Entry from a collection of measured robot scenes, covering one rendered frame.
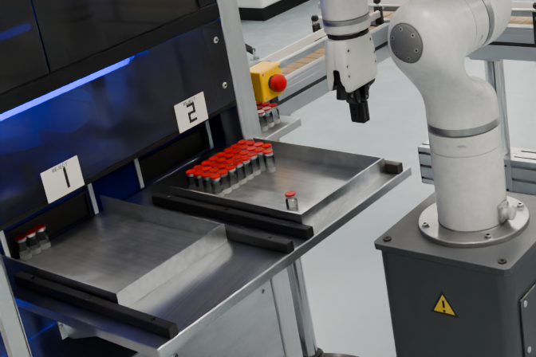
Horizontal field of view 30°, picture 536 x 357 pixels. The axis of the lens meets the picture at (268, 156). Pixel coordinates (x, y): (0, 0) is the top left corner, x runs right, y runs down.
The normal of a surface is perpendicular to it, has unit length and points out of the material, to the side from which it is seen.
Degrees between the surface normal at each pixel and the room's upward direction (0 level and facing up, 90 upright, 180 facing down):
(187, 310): 0
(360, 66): 92
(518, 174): 90
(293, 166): 0
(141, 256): 0
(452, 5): 47
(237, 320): 90
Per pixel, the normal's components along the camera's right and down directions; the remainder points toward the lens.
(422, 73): -0.39, 0.87
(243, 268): -0.17, -0.91
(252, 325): 0.75, 0.12
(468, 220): -0.29, 0.40
